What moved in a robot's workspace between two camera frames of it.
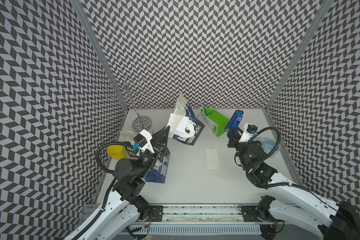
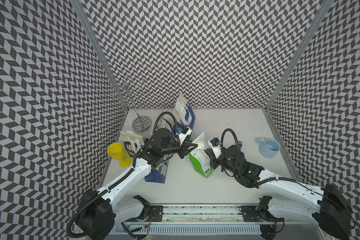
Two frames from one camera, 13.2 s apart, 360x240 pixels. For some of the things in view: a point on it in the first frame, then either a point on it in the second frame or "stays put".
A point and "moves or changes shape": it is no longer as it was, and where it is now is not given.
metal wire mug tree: x=129 y=90 stays put
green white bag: x=218 y=122 to x=199 y=158
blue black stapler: x=235 y=120 moves or changes shape
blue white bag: x=158 y=172 stays put
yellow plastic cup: x=117 y=152 stays put
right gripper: x=235 y=138 to x=213 y=159
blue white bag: x=184 y=126 to x=166 y=122
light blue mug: x=268 y=145 stays put
